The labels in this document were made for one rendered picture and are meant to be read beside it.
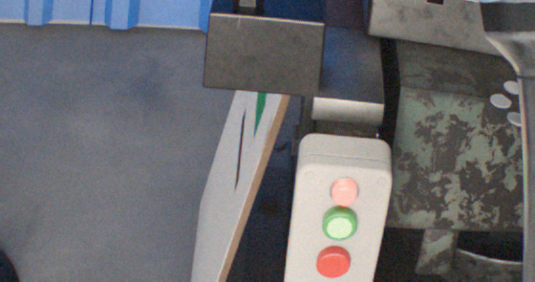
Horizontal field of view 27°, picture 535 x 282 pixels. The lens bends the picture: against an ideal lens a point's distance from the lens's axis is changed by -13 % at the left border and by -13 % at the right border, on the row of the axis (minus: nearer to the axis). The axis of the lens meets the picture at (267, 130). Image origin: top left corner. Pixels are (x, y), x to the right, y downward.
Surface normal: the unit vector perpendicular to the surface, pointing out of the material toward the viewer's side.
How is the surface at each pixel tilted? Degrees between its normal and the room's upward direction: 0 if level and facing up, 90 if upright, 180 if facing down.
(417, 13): 90
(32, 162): 0
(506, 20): 87
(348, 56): 0
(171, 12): 90
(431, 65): 0
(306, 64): 90
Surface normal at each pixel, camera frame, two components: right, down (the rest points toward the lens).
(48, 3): 0.76, 0.38
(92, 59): 0.08, -0.86
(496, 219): -0.06, 0.51
